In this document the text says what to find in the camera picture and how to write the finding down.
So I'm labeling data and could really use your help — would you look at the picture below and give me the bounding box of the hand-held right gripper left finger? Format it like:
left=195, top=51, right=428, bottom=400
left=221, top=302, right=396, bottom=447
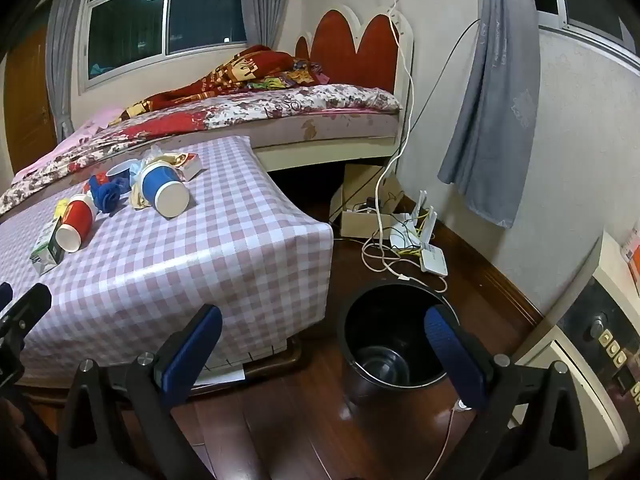
left=56, top=304, right=223, bottom=480

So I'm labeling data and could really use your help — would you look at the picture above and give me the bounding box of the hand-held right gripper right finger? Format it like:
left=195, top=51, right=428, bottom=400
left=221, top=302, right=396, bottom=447
left=424, top=304, right=591, bottom=480

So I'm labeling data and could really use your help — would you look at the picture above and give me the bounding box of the green white carton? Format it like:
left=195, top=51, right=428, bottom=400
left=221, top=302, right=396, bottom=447
left=29, top=215, right=66, bottom=277

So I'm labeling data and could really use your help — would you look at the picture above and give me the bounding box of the black trash bin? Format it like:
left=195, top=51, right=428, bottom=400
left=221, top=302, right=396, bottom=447
left=337, top=282, right=461, bottom=406

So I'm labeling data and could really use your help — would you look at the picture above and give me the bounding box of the red paper cup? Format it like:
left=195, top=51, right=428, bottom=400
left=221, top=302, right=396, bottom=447
left=54, top=194, right=98, bottom=254

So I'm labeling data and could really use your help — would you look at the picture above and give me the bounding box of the white red milk carton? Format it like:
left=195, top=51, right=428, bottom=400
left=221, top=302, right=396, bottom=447
left=167, top=152, right=202, bottom=183

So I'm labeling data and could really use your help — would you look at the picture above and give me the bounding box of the white flat modem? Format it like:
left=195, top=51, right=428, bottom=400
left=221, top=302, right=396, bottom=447
left=419, top=242, right=449, bottom=276

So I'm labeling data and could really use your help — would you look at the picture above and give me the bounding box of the white cabinet with black panel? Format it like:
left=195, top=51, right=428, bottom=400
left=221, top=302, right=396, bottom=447
left=515, top=230, right=640, bottom=471

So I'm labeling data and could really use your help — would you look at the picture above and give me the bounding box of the white router with antennas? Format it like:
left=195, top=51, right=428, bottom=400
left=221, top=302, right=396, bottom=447
left=390, top=190, right=438, bottom=253

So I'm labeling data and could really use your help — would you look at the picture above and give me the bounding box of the small open cardboard box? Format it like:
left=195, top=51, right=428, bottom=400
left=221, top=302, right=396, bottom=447
left=340, top=207, right=401, bottom=238

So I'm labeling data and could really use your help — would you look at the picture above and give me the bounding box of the wooden door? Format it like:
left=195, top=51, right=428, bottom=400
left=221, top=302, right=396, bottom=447
left=2, top=25, right=58, bottom=176

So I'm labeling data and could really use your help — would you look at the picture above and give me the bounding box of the pink sheet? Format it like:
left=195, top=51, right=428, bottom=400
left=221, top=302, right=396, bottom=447
left=10, top=105, right=126, bottom=186

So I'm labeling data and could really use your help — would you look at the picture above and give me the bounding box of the orange white box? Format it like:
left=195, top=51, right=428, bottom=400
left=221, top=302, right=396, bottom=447
left=620, top=225, right=640, bottom=286

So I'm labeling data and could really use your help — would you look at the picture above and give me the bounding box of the floral quilt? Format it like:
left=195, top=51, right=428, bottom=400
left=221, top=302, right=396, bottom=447
left=0, top=84, right=403, bottom=216

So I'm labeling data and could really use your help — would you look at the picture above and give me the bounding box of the grey tied curtain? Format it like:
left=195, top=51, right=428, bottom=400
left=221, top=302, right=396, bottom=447
left=437, top=0, right=541, bottom=228

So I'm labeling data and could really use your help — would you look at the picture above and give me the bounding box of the red printed blanket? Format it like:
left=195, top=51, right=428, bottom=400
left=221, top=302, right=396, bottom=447
left=107, top=45, right=328, bottom=128

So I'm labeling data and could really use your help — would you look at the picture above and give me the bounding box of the red white headboard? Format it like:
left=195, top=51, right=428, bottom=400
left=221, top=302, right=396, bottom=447
left=294, top=4, right=415, bottom=96

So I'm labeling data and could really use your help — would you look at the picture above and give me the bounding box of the yellow network cable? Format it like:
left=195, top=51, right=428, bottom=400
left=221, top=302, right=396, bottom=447
left=407, top=207, right=435, bottom=251

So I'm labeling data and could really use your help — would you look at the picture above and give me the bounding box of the white bed frame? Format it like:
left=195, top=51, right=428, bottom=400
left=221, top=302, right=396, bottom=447
left=252, top=132, right=401, bottom=173

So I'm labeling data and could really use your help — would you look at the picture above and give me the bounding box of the black cable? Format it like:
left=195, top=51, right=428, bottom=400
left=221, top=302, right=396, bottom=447
left=327, top=19, right=481, bottom=221

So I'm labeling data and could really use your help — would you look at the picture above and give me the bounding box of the white charging cable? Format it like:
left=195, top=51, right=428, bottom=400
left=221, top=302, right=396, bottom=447
left=361, top=0, right=448, bottom=293

